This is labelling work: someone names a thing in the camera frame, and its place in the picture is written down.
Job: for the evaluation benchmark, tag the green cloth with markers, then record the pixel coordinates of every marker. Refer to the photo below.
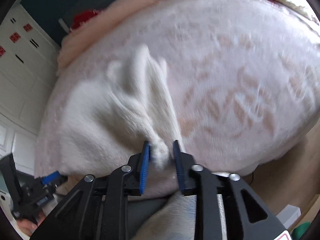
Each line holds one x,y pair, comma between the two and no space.
303,230

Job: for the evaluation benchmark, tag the white wardrobe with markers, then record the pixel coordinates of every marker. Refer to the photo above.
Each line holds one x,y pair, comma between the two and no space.
25,85

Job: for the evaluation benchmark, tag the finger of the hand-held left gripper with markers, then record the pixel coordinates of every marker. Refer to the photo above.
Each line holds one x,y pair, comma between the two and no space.
51,176

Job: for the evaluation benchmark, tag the red cloth with white trim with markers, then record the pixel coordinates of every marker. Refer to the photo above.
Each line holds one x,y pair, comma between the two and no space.
85,17

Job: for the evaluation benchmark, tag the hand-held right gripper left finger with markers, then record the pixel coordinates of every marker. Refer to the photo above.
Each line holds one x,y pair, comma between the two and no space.
145,170

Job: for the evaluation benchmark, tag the grey bed rail post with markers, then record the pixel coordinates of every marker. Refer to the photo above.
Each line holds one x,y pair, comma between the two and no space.
63,25

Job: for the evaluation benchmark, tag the peach duvet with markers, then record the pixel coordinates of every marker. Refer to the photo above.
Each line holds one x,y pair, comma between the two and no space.
112,22

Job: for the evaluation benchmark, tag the red paper-cut decoration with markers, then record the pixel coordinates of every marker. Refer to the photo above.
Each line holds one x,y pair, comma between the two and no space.
28,27
15,37
1,51

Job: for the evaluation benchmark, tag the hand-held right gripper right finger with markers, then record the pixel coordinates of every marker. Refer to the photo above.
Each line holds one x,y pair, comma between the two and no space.
179,170

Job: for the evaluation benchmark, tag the white box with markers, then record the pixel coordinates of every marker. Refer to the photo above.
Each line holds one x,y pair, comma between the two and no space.
289,215

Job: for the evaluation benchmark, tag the person's left hand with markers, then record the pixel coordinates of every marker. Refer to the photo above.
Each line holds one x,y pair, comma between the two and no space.
27,227

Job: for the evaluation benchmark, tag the cream sweater with black hearts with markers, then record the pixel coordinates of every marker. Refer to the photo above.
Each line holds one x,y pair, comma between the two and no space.
100,120

